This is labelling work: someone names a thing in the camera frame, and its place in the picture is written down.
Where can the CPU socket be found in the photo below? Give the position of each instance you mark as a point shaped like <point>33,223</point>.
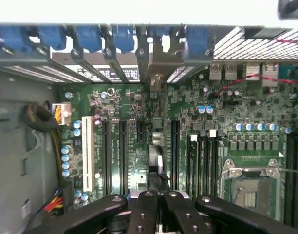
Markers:
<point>251,195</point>

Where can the green motherboard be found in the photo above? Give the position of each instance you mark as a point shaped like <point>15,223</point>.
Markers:
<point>188,102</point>

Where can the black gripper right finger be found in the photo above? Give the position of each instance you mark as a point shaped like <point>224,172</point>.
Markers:
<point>188,217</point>

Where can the black expansion slot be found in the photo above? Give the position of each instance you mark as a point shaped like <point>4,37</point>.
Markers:
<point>106,156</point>
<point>123,156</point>
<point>175,153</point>

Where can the dark grey PC case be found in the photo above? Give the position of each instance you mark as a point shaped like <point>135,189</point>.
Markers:
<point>17,58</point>

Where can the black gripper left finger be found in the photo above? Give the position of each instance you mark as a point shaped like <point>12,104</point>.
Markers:
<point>141,217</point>

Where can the white expansion slot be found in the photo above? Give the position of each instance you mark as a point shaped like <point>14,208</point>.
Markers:
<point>88,151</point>

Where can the thin locking lever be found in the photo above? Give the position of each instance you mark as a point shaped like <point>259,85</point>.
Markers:
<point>292,170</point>

